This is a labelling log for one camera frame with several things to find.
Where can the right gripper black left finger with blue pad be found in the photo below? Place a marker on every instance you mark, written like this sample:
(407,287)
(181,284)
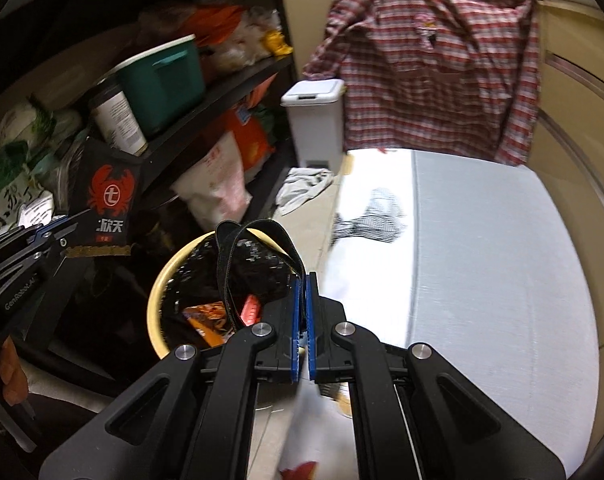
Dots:
(191,416)

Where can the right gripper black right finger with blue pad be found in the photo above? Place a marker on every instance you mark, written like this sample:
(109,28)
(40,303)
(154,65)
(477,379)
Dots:
(415,416)

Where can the orange plastic bag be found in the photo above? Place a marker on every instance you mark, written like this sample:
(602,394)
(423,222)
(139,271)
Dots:
(210,321)

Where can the yellow rimmed trash bin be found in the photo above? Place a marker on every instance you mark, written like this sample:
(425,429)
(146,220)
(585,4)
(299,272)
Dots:
(246,267)

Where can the white paper with drawing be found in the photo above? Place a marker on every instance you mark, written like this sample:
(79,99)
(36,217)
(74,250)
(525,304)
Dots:
(357,235)

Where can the pink white plastic bag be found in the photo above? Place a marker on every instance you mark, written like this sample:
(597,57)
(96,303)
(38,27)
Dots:
(214,188)

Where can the left black gripper tool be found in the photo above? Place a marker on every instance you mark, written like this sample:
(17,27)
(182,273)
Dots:
(29,258)

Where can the black crab logo bag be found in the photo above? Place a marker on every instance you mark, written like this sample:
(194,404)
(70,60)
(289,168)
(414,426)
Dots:
(103,194)

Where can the grey cloth on floor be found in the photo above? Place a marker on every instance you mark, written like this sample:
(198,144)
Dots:
(300,186)

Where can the white label bottle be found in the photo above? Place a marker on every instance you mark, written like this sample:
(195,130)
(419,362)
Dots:
(113,115)

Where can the black metal shelving rack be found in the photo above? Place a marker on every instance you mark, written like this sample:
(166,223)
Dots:
(89,329)

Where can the white lidded plastic bin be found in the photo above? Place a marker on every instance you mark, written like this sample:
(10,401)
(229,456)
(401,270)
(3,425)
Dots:
(316,116)

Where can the green plastic storage box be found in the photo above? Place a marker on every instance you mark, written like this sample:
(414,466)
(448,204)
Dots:
(161,81)

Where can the red plaid shirt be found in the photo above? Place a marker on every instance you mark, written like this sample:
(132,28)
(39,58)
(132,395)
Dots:
(449,76)

